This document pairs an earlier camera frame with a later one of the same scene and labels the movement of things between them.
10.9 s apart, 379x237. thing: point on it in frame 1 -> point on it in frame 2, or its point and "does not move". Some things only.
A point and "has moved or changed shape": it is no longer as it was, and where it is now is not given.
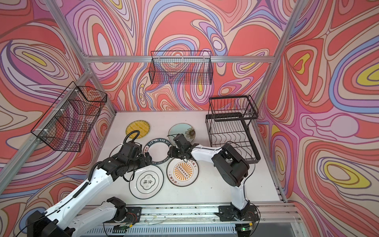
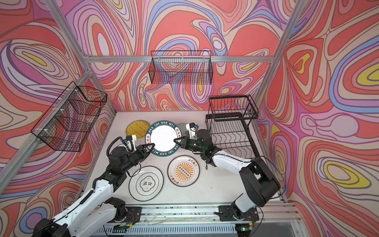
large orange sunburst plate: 181,174 does not move
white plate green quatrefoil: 147,182 does not move
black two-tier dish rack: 229,122 does not move
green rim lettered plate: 157,149 has moved or changed shape
